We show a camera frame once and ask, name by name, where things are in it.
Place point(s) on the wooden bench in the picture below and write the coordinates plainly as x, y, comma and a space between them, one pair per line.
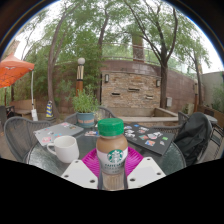
21, 106

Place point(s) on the green-capped coffee drink bottle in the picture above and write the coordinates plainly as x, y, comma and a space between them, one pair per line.
111, 156

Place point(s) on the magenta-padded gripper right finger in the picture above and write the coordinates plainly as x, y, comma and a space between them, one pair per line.
145, 171

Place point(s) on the white ceramic mug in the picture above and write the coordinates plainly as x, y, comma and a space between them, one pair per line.
65, 148

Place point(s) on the silver laptop with stickers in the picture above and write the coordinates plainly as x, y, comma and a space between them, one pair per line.
56, 131

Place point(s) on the blue yellow striped cone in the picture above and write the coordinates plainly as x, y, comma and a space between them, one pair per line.
49, 110

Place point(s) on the orange canopy tent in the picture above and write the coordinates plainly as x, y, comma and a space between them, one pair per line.
13, 68

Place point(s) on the potted plant in teal pot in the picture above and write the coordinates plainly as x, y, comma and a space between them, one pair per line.
85, 103

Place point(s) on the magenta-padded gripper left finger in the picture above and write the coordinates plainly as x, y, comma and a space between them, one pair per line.
80, 173

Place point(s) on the black wall lamp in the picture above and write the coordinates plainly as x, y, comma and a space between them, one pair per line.
158, 83
106, 78

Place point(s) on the black laptop with stickers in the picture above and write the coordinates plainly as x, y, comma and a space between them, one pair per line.
151, 138

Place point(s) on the round grey patio table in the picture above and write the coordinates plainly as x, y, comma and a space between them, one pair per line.
211, 118

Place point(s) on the dark metal patio chair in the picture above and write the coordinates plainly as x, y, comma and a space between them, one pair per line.
218, 136

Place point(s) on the grey wall utility box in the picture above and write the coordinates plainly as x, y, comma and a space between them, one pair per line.
169, 101

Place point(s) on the blue sticker card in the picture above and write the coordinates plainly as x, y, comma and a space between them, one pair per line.
91, 133

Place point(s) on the black jacket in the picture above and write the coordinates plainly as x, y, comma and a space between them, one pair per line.
193, 136

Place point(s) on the globe-topped wooden lamp post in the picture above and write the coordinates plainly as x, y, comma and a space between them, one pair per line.
80, 75

